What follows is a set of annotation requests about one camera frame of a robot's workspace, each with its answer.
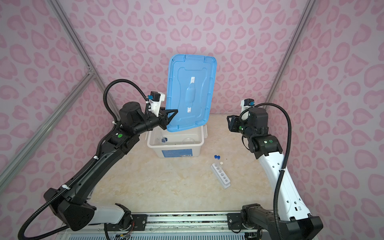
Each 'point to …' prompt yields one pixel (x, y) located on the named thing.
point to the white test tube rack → (223, 180)
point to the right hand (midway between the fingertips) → (231, 116)
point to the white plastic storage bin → (173, 147)
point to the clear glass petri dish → (188, 141)
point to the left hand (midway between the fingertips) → (176, 107)
